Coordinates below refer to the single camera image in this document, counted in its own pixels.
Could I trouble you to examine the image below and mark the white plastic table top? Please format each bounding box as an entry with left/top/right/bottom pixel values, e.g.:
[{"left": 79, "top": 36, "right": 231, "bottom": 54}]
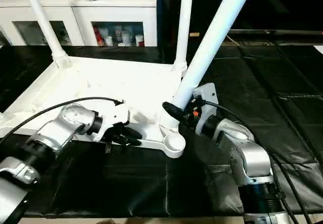
[{"left": 0, "top": 54, "right": 188, "bottom": 159}]

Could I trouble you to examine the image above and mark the long black bar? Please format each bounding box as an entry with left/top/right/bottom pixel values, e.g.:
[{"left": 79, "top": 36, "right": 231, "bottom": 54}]
[{"left": 227, "top": 29, "right": 323, "bottom": 36}]

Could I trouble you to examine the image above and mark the white cabinet with glass doors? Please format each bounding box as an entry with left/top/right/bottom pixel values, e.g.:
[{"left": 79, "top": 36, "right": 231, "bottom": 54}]
[{"left": 0, "top": 0, "right": 158, "bottom": 47}]

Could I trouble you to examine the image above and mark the red and white bottle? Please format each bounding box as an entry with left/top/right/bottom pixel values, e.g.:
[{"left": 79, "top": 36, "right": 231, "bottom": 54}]
[{"left": 93, "top": 27, "right": 104, "bottom": 46}]

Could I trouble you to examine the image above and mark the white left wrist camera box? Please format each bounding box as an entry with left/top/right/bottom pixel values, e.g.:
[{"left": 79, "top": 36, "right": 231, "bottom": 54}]
[{"left": 97, "top": 102, "right": 131, "bottom": 143}]

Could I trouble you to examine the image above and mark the white plastic table leg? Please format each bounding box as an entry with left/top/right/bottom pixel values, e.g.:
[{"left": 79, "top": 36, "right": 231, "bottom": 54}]
[
  {"left": 173, "top": 0, "right": 195, "bottom": 71},
  {"left": 19, "top": 0, "right": 72, "bottom": 69},
  {"left": 160, "top": 0, "right": 257, "bottom": 135}
]

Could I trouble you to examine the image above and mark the black left wrist camera cable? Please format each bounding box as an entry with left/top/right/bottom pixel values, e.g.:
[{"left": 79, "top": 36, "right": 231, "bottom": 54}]
[{"left": 0, "top": 96, "right": 125, "bottom": 144}]

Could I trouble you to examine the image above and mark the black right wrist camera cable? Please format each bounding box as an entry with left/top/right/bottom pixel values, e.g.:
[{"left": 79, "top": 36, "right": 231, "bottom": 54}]
[{"left": 201, "top": 100, "right": 311, "bottom": 224}]

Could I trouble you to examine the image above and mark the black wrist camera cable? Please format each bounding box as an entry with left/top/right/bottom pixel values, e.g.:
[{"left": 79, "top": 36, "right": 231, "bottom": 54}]
[
  {"left": 0, "top": 96, "right": 125, "bottom": 144},
  {"left": 201, "top": 100, "right": 311, "bottom": 224}
]

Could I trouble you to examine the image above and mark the black mat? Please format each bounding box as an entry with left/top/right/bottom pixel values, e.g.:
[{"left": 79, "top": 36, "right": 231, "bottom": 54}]
[{"left": 0, "top": 43, "right": 323, "bottom": 218}]

